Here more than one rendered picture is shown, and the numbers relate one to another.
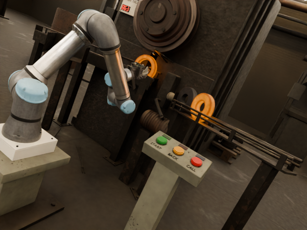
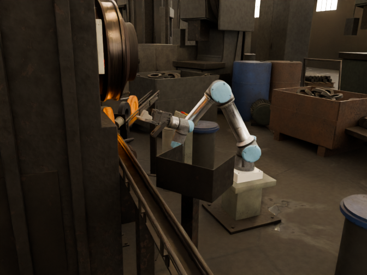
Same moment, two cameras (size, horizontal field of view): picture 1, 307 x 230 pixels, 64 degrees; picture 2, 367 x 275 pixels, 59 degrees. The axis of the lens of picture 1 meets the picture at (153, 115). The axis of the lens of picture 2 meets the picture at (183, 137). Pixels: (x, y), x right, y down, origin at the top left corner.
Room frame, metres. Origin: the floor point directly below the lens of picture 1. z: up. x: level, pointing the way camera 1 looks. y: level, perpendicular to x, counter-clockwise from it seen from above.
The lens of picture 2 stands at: (2.71, 1.58, 1.18)
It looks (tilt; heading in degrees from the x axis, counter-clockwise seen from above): 17 degrees down; 223
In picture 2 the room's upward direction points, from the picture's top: 1 degrees clockwise
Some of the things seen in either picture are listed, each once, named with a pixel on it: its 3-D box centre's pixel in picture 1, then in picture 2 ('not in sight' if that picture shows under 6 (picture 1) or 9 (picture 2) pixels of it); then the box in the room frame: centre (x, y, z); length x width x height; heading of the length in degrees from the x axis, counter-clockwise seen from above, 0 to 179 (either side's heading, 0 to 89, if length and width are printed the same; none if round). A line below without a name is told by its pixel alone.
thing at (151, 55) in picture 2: not in sight; (166, 75); (-1.50, -2.86, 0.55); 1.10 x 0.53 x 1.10; 87
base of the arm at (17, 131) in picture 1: (24, 123); (244, 160); (0.94, 0.48, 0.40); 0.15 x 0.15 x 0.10
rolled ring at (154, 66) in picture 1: (145, 67); (108, 125); (1.80, 0.20, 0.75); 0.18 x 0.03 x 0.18; 66
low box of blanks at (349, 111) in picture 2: not in sight; (320, 117); (-1.13, 0.19, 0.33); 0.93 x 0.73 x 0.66; 74
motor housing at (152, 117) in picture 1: (145, 150); (124, 181); (1.54, -0.05, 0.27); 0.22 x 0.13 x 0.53; 67
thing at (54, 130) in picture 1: (55, 86); (193, 231); (1.75, 0.76, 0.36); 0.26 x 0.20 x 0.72; 102
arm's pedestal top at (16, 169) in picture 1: (17, 148); (242, 177); (0.94, 0.48, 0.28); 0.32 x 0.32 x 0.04; 68
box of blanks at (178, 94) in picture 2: not in sight; (170, 100); (-0.35, -1.55, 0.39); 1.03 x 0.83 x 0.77; 172
